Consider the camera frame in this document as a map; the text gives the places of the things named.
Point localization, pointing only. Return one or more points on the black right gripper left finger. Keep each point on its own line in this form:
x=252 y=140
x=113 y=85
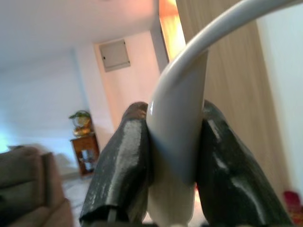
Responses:
x=123 y=165

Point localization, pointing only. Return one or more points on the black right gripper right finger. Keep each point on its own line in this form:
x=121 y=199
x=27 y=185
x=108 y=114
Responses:
x=232 y=179

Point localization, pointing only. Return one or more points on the beige plastic dustpan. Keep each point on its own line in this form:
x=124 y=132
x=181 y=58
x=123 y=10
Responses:
x=177 y=130

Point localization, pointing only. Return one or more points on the wooden side table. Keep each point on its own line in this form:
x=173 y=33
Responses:
x=85 y=151

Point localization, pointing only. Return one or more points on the golden ornament with plant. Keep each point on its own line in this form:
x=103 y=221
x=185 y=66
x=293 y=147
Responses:
x=81 y=124

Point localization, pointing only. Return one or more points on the red patterned container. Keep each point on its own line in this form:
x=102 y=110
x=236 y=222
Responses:
x=293 y=201

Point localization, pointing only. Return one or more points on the brown sofa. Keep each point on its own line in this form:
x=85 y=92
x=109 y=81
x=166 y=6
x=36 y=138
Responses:
x=26 y=184

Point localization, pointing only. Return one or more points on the grey wall panel box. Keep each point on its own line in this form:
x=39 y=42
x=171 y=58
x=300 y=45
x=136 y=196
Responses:
x=114 y=55

